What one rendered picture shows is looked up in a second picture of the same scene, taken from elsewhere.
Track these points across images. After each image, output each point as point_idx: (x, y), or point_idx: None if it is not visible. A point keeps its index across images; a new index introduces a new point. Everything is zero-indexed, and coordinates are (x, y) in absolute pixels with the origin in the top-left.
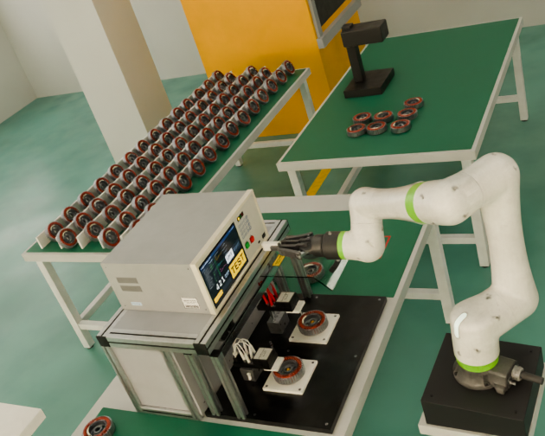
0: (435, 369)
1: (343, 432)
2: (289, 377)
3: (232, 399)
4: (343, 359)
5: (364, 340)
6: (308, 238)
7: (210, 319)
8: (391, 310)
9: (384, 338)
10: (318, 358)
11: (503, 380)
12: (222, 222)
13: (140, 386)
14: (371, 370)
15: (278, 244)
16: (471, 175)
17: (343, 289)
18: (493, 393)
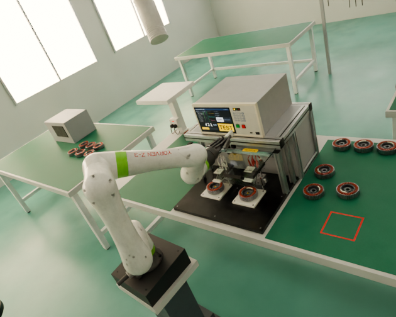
0: (161, 240)
1: (172, 214)
2: (206, 187)
3: None
4: (215, 211)
5: (225, 219)
6: (216, 146)
7: (200, 132)
8: (251, 236)
9: (229, 233)
10: (222, 200)
11: None
12: (223, 102)
13: None
14: (206, 226)
15: (222, 136)
16: (87, 166)
17: (288, 211)
18: None
